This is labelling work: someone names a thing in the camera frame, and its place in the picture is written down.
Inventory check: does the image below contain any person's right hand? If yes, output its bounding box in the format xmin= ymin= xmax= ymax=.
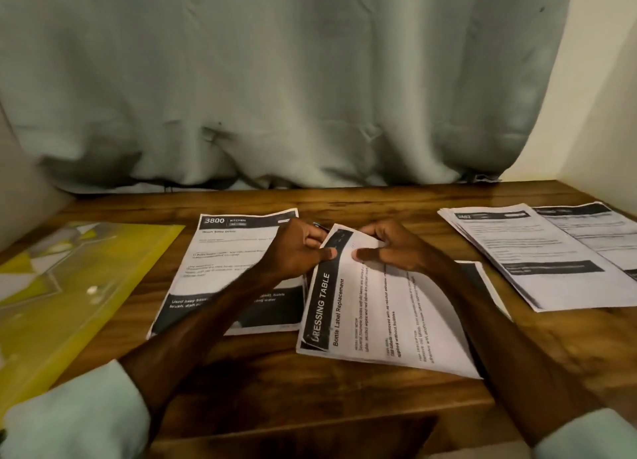
xmin=351 ymin=219 xmax=454 ymax=280

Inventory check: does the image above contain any person's right forearm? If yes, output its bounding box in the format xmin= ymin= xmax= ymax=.
xmin=428 ymin=265 xmax=637 ymax=459

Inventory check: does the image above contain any pale green curtain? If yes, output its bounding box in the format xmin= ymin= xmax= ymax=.
xmin=0 ymin=0 xmax=581 ymax=194

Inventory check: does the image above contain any person's left hand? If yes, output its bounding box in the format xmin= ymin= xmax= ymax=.
xmin=253 ymin=217 xmax=340 ymax=288

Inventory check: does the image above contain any person's left forearm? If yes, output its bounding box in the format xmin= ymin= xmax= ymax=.
xmin=0 ymin=269 xmax=285 ymax=459

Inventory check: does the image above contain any yellow patterned folder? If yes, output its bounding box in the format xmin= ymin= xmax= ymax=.
xmin=0 ymin=221 xmax=186 ymax=420

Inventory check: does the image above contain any wash baby bottle paper stack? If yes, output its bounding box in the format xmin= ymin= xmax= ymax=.
xmin=146 ymin=207 xmax=310 ymax=340

